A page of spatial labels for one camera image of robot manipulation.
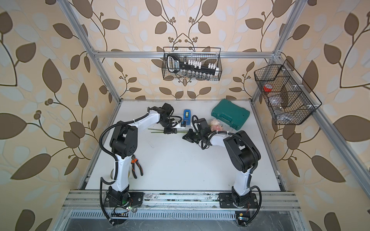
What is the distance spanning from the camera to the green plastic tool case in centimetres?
105

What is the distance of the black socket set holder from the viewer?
840 millimetres

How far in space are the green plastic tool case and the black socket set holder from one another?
326mm
